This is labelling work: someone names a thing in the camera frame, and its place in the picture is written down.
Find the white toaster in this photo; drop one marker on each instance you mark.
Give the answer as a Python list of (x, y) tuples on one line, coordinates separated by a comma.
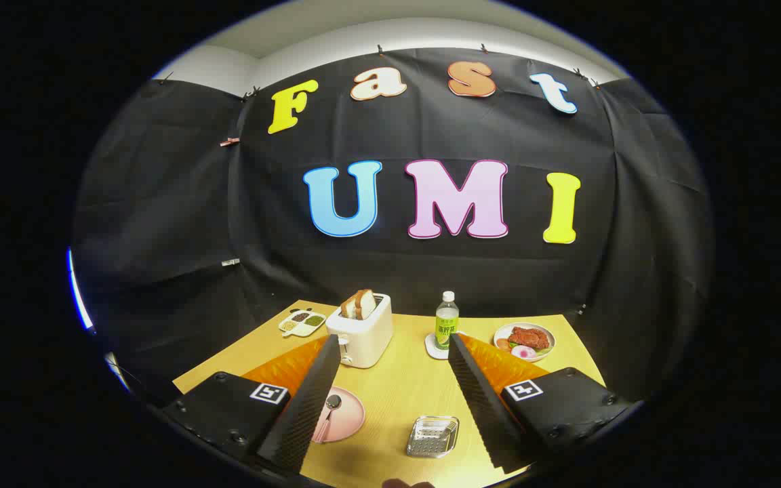
[(367, 339)]

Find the toast bread slice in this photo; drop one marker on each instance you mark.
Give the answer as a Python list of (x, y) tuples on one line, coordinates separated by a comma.
[(367, 305), (348, 306)]

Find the brown fried meat piece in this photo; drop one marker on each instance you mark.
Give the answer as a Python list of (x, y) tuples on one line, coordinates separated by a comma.
[(528, 337)]

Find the white coaster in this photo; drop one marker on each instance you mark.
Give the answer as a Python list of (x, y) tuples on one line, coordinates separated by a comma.
[(434, 349)]

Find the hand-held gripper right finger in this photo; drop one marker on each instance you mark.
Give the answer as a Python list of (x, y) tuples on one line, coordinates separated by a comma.
[(478, 400)]

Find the pink ham slice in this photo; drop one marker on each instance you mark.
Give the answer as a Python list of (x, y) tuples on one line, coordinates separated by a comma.
[(523, 352)]

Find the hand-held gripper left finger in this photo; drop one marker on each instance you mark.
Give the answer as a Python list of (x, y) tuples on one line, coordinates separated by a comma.
[(309, 400)]

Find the white divided seasoning dish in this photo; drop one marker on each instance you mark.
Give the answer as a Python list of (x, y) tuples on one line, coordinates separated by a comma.
[(302, 322)]

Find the white food plate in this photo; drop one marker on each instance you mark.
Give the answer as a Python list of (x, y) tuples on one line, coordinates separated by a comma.
[(546, 333)]

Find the perforated metal tray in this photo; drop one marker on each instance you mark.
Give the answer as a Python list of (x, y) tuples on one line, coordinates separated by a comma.
[(431, 437)]

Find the green label drink bottle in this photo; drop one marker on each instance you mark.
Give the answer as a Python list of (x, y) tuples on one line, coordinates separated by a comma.
[(447, 325)]

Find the pink round plate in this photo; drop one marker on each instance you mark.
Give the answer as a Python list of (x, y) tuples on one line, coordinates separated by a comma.
[(350, 417)]

